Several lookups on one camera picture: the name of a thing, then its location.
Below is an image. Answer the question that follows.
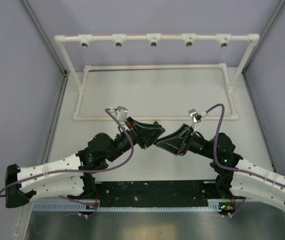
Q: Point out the purple cable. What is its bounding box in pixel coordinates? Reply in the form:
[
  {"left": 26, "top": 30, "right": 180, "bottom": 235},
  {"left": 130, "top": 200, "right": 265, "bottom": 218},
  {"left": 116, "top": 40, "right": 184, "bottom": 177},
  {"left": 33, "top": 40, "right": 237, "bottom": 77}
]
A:
[
  {"left": 0, "top": 107, "right": 135, "bottom": 198},
  {"left": 202, "top": 103, "right": 285, "bottom": 195}
]

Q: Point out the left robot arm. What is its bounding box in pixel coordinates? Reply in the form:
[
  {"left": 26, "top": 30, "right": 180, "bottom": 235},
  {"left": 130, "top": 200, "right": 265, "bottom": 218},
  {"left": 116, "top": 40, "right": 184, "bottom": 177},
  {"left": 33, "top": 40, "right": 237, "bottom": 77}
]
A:
[{"left": 4, "top": 117, "right": 165, "bottom": 209}]

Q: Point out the left aluminium frame post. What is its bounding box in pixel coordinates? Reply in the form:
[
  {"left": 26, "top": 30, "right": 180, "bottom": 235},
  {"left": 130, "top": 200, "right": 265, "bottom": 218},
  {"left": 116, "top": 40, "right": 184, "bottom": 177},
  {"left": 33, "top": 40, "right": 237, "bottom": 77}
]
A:
[{"left": 19, "top": 0, "right": 70, "bottom": 181}]

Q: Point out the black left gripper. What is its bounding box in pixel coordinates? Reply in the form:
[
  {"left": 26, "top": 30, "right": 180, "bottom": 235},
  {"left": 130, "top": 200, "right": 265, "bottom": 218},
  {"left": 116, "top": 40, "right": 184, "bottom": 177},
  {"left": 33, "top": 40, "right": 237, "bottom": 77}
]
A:
[{"left": 107, "top": 117, "right": 166, "bottom": 163}]

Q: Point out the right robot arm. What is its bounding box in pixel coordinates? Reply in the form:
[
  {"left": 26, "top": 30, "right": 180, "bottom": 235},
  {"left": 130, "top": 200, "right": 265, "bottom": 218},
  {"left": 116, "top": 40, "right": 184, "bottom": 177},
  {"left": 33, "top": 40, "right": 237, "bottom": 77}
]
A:
[{"left": 155, "top": 124, "right": 285, "bottom": 212}]

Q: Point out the right aluminium frame post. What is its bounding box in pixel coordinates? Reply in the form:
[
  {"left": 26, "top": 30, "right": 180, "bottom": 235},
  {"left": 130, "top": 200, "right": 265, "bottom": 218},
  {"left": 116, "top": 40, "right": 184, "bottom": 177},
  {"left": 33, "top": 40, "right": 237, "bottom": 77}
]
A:
[{"left": 244, "top": 0, "right": 285, "bottom": 175}]

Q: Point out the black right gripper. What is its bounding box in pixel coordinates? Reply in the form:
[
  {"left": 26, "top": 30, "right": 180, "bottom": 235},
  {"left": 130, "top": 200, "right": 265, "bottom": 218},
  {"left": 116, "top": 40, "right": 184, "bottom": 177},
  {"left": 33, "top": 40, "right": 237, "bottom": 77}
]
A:
[{"left": 156, "top": 123, "right": 217, "bottom": 160}]

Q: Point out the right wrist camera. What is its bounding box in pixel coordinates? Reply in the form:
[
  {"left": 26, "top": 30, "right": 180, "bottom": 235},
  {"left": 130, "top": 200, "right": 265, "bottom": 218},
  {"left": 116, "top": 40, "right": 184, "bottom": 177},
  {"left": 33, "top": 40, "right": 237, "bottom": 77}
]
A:
[{"left": 188, "top": 108, "right": 203, "bottom": 132}]

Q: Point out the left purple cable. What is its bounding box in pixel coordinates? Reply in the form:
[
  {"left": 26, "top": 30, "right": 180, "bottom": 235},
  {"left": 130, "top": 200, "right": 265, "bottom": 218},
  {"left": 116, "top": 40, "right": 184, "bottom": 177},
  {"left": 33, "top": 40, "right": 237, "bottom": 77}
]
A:
[{"left": 0, "top": 107, "right": 135, "bottom": 198}]

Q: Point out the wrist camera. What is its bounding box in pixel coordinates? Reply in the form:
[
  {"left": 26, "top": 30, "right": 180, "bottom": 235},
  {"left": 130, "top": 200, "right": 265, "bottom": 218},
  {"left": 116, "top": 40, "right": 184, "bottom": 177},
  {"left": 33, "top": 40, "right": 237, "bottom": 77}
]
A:
[
  {"left": 115, "top": 106, "right": 128, "bottom": 123},
  {"left": 188, "top": 108, "right": 203, "bottom": 132}
]

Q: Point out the white PVC pipe frame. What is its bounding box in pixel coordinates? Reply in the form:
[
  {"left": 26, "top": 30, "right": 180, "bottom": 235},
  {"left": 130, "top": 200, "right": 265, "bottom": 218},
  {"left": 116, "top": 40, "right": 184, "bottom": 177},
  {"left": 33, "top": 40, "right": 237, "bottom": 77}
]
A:
[{"left": 54, "top": 33, "right": 260, "bottom": 122}]

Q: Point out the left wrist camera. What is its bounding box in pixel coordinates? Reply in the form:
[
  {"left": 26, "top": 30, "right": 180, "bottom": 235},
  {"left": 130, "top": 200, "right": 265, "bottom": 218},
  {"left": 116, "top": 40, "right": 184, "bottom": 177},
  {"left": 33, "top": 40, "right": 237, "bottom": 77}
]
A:
[{"left": 115, "top": 106, "right": 128, "bottom": 123}]

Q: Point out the grey slotted cable duct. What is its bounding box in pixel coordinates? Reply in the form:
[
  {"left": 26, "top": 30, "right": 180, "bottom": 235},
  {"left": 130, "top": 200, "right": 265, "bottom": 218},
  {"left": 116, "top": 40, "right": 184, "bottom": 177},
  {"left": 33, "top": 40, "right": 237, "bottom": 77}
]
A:
[{"left": 32, "top": 200, "right": 236, "bottom": 214}]

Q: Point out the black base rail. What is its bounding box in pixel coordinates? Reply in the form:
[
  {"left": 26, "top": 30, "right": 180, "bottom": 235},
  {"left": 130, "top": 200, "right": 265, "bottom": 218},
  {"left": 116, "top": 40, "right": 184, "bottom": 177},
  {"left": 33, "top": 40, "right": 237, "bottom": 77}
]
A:
[{"left": 79, "top": 180, "right": 232, "bottom": 208}]

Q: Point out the aluminium frame post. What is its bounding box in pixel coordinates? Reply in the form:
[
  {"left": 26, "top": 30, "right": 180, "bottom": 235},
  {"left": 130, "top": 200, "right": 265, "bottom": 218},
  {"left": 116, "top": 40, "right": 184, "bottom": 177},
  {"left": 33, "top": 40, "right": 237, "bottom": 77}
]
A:
[
  {"left": 244, "top": 0, "right": 285, "bottom": 175},
  {"left": 19, "top": 0, "right": 70, "bottom": 181}
]

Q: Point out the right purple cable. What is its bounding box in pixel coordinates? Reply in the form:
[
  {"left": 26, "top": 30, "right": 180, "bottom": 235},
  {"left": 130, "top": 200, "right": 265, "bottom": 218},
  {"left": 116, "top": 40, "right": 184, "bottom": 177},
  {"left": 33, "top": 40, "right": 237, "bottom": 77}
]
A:
[{"left": 202, "top": 103, "right": 285, "bottom": 195}]

